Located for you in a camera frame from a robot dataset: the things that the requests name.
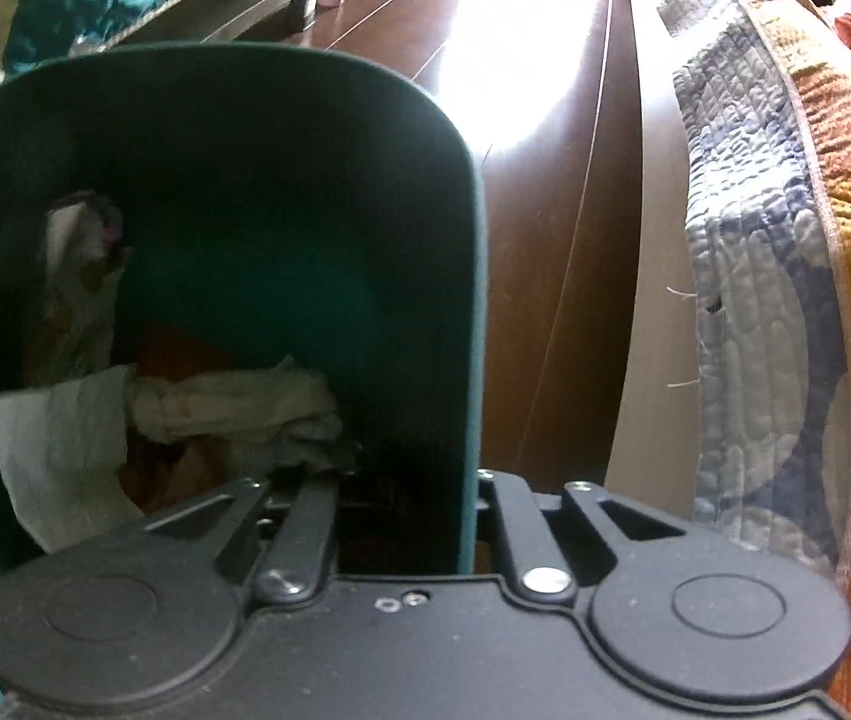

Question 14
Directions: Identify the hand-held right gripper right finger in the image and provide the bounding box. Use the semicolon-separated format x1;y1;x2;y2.
477;467;688;607

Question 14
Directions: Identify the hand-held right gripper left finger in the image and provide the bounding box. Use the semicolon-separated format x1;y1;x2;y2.
142;471;341;603

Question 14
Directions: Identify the white tissue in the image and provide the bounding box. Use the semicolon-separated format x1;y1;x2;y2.
125;356;344;473

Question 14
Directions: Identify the orange mesh bag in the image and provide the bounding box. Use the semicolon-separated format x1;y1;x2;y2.
121;319;247;511

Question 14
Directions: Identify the dark green trash bin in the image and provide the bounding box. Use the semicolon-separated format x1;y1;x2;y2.
0;41;490;720

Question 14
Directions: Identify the purple white cookie wrapper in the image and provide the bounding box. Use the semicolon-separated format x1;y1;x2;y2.
24;191;134;383

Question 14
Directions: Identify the orange patchwork quilt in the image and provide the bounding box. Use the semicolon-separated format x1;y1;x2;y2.
621;0;851;720

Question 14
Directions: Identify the white bed frame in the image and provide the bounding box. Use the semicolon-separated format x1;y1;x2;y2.
601;0;704;522

